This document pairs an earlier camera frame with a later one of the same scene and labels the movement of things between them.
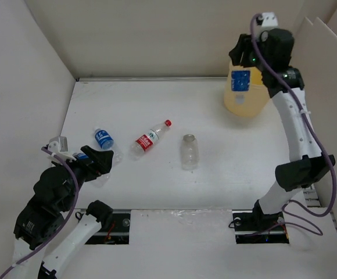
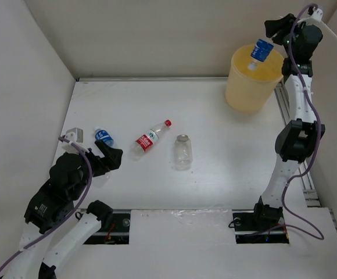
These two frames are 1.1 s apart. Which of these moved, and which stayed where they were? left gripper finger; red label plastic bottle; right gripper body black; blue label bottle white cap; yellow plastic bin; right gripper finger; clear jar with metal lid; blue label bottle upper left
Moved: blue label bottle white cap; clear jar with metal lid; left gripper finger; right gripper body black; right gripper finger
Stayed: red label plastic bottle; yellow plastic bin; blue label bottle upper left
